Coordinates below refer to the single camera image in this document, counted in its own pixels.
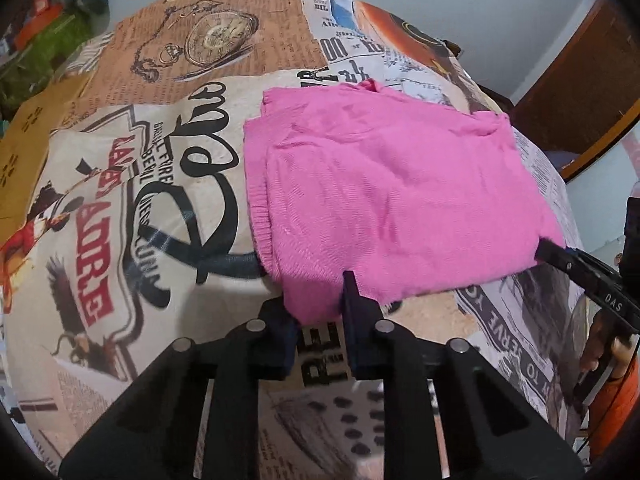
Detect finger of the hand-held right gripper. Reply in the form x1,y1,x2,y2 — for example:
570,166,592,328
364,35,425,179
534,239,601,287

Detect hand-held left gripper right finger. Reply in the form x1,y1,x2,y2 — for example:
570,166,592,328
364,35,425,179
341,270,587,480

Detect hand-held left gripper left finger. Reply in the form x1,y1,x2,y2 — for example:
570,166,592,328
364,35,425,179
59,297,302,480

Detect pink knit sweater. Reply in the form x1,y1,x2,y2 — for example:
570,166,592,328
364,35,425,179
242,78,567,327

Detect person's right hand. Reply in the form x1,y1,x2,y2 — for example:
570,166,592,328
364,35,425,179
579,317,637,378

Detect newspaper print blanket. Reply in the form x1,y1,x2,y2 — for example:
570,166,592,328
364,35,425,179
0,0,592,480

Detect mustard patterned cloth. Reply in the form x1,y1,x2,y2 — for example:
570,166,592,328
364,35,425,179
0,74,97,241

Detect wooden door frame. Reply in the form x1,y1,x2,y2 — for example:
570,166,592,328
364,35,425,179
559,119,640,182

